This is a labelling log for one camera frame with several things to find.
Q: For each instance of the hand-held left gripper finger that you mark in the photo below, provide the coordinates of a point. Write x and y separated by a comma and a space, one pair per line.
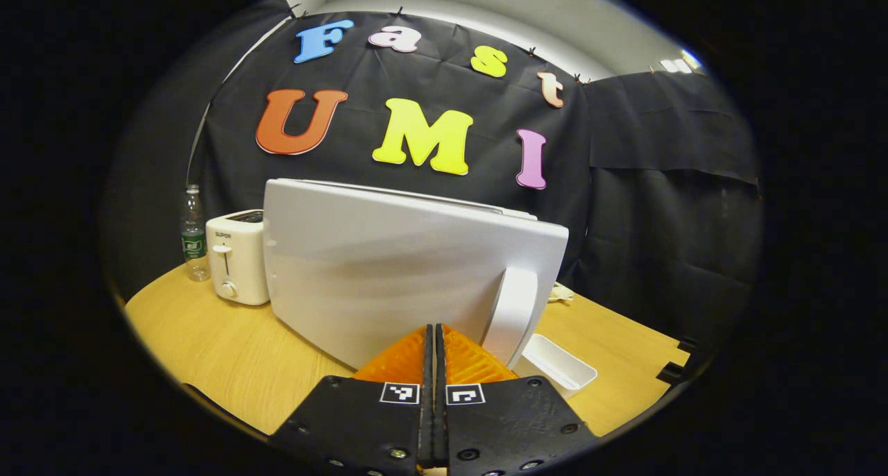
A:
425, 420
441, 420

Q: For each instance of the white microwave oven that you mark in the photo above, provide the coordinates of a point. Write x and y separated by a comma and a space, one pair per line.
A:
388, 268

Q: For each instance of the white rectangular tray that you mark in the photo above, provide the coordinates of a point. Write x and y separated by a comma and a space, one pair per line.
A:
555, 365

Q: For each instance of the white divided spice dish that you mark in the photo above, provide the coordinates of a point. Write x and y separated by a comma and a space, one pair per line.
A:
560, 294

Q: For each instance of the white toaster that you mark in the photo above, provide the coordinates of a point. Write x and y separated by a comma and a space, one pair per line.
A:
239, 261

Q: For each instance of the black backdrop cloth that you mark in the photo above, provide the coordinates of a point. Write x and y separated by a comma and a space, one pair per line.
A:
624, 219

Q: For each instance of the clear plastic bottle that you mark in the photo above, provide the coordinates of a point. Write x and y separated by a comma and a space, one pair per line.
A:
195, 247

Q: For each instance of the small ceiling light panel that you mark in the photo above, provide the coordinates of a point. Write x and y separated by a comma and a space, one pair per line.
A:
676, 65

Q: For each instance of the black table edge bracket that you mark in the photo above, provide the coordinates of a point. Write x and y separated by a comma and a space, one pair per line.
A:
688, 345
671, 373

